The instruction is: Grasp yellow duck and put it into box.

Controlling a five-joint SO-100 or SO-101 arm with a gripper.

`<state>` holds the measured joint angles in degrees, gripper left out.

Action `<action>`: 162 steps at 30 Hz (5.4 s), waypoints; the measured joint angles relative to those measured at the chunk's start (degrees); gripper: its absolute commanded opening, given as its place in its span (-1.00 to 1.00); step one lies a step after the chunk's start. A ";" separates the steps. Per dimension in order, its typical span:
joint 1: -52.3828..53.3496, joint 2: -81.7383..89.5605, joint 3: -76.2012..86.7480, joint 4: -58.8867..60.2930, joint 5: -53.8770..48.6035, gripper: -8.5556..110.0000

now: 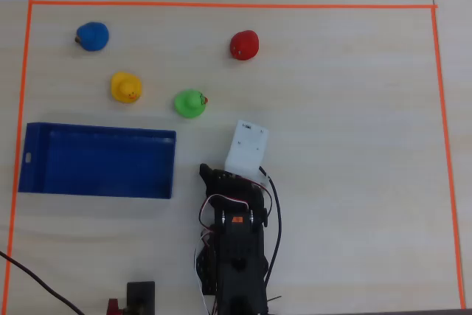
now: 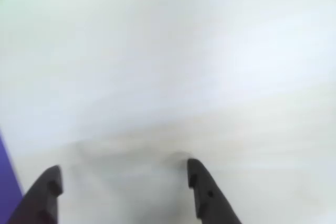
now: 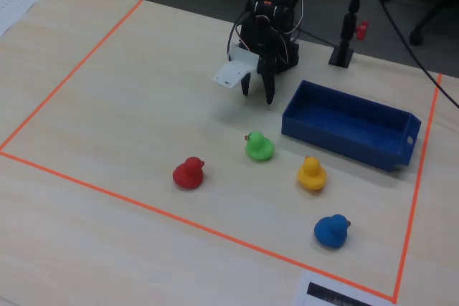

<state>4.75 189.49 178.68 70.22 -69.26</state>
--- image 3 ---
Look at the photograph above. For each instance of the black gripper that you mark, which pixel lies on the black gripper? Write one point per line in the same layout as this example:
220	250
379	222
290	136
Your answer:
266	66

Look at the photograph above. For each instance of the yellow rubber duck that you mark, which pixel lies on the yellow rubber duck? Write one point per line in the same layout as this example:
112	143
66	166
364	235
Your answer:
311	175

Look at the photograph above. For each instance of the green rubber duck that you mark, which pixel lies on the green rubber duck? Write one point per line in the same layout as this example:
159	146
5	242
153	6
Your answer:
259	146

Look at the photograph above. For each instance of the blue plastic box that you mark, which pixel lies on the blue plastic box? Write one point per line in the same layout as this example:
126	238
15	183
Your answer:
344	130

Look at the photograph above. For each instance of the red rubber duck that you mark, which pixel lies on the red rubber duck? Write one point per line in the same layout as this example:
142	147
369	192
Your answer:
188	174

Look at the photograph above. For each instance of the blue rubber duck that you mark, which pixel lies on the blue rubber duck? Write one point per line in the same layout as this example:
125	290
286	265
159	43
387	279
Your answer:
330	231

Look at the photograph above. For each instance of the red clamp knob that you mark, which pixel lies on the red clamp knob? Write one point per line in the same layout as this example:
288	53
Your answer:
363	30

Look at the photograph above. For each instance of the orange tape line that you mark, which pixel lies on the orange tape line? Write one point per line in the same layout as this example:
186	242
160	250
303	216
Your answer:
71	74
417	184
197	225

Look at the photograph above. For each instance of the black office chair base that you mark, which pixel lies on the black office chair base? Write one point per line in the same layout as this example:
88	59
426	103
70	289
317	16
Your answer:
435	5

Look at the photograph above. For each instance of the white paper with black bar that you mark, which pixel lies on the white paper with black bar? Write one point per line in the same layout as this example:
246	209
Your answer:
322	291

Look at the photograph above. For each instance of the white printed paper sheet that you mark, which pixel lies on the white printed paper sheet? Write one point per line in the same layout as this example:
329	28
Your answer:
14	3

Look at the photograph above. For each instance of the white gripper camera mount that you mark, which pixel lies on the white gripper camera mount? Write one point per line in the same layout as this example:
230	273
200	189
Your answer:
233	71

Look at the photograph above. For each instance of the black camera stand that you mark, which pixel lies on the black camera stand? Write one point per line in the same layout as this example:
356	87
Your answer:
346	37

